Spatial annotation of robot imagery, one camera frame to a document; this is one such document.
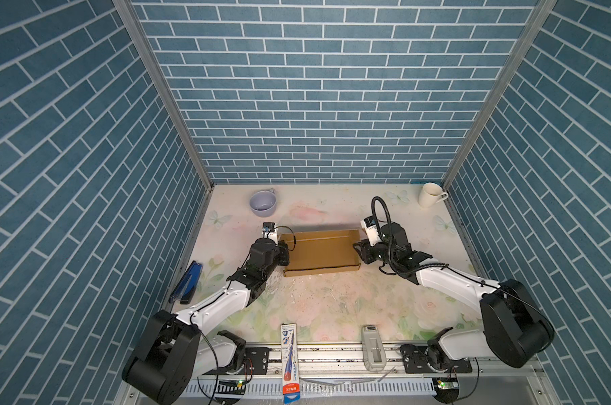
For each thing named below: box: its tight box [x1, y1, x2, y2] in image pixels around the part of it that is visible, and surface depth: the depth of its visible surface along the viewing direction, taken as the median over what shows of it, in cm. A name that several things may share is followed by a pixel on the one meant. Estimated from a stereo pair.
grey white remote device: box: [361, 324, 388, 373], surface depth 75 cm
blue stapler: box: [168, 259, 203, 305], surface depth 90 cm
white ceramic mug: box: [418, 182, 449, 209], surface depth 111 cm
